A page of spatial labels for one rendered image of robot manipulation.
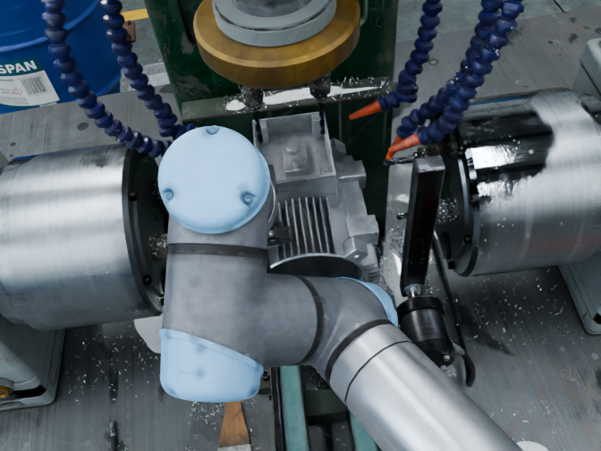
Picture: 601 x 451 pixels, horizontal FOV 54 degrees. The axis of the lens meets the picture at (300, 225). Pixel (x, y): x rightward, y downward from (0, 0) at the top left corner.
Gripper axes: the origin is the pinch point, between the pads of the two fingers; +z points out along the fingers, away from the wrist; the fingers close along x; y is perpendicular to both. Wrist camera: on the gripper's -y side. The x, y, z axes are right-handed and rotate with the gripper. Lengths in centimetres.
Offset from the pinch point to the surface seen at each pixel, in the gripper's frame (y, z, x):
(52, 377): -14.7, 22.1, 37.3
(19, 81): 78, 118, 84
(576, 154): 6.1, -3.4, -40.1
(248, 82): 15.3, -16.4, -2.2
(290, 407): -21.5, 7.5, -1.1
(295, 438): -25.0, 5.5, -1.5
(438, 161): 4.9, -15.6, -20.3
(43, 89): 76, 122, 78
